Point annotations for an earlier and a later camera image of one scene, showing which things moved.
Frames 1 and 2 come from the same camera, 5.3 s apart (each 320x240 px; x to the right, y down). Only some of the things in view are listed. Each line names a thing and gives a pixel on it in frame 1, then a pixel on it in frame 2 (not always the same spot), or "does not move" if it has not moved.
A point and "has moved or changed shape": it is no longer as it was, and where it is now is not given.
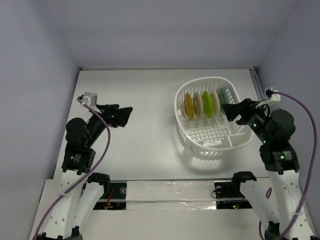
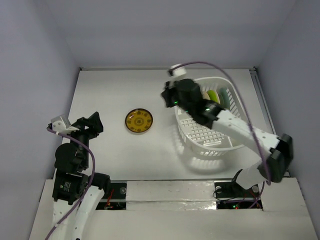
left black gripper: x=115 y=115 -> x=95 y=125
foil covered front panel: x=170 y=195 does not move
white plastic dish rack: x=204 y=125 does not move
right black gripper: x=244 y=111 -> x=167 y=93
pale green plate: x=223 y=98 does not move
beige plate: x=198 y=105 has moved or changed shape
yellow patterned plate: x=189 y=106 has moved or changed shape
